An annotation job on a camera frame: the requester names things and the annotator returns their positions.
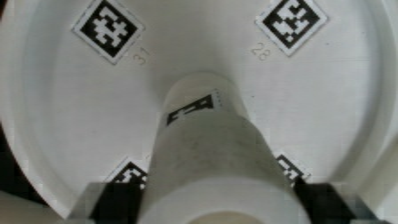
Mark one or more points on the white cylindrical table leg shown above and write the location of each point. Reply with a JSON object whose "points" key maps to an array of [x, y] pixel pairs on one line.
{"points": [[215, 180]]}

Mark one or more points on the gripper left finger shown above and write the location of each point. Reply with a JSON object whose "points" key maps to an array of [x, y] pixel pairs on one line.
{"points": [[107, 204]]}

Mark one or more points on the white round table top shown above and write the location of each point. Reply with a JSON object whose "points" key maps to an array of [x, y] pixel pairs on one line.
{"points": [[94, 54]]}

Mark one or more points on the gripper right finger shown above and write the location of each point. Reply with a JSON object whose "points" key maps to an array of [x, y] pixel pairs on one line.
{"points": [[333, 205]]}

